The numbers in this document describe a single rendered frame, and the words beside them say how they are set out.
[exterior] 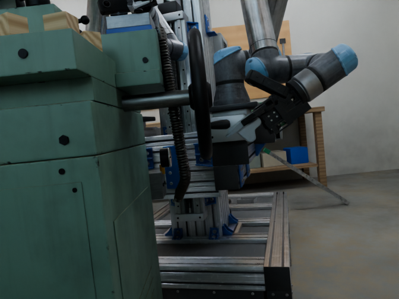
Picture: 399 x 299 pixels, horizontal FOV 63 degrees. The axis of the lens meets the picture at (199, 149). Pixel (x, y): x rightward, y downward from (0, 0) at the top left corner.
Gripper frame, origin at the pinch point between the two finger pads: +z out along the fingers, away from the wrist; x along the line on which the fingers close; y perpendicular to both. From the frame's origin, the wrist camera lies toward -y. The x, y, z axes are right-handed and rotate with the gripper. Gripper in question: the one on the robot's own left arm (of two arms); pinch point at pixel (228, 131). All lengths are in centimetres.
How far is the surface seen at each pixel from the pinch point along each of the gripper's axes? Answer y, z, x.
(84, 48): -25.4, 12.6, -29.8
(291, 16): -53, -162, 323
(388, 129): 130, -182, 325
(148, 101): -16.4, 11.0, -9.7
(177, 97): -13.2, 5.2, -9.7
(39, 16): -44.1, 19.0, -11.4
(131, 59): -25.4, 8.5, -11.2
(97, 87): -20.6, 15.3, -25.9
